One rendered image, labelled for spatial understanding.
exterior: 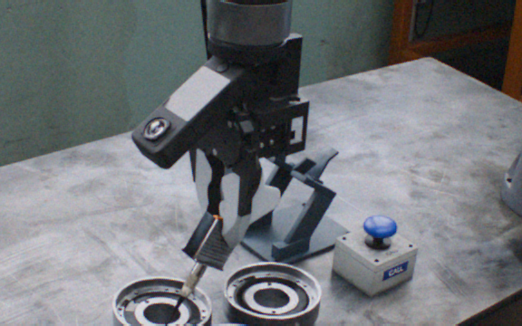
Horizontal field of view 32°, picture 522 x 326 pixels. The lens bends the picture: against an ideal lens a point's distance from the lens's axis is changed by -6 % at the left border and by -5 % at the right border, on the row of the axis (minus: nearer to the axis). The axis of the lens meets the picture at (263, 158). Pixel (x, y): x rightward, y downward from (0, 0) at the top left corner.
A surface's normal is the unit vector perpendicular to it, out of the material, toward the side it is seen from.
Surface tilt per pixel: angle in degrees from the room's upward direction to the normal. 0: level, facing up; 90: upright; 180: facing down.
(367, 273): 90
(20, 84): 90
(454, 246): 0
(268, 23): 91
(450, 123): 0
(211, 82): 32
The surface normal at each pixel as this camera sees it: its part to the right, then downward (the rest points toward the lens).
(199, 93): -0.35, -0.61
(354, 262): -0.79, 0.24
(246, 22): -0.13, 0.45
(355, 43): 0.61, 0.41
